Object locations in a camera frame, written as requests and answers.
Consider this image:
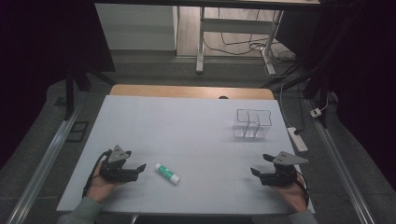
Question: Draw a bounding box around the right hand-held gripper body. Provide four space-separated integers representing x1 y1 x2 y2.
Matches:
259 150 309 188

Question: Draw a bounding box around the white green glue stick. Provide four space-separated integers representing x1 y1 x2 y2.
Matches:
154 162 181 186

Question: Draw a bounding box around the black floor frame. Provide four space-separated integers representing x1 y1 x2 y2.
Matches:
65 120 91 144

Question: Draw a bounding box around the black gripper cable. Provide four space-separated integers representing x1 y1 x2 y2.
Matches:
81 148 112 199
295 173 311 208

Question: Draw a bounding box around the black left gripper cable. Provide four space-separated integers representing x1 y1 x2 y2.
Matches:
81 148 112 199

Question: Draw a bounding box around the black floor cable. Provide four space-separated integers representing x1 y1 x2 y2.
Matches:
203 8 273 57

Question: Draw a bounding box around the person's left hand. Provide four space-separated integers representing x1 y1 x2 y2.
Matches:
85 161 126 203

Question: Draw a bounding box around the wooden table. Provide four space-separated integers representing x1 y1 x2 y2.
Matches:
109 84 276 101

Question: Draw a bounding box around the person's right hand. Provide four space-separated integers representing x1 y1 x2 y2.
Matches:
273 174 308 215

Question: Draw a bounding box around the white cabinet panel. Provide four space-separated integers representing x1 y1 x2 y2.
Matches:
94 3 179 51

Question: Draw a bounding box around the aluminium rail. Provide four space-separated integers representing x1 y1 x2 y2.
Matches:
305 98 376 224
5 105 82 224

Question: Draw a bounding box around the white metal desk frame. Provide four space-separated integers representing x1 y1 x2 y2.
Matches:
195 6 285 77

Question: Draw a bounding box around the white table mat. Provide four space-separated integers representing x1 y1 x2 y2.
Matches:
56 94 316 217

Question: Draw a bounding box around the white power strip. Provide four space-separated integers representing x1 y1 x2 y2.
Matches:
286 126 309 153

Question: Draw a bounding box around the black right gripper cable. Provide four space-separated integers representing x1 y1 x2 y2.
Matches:
295 173 311 208

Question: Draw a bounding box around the clear plastic organizer box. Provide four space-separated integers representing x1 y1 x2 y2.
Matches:
232 108 273 140

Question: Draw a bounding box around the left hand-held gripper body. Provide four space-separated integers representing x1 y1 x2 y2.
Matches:
99 144 140 184

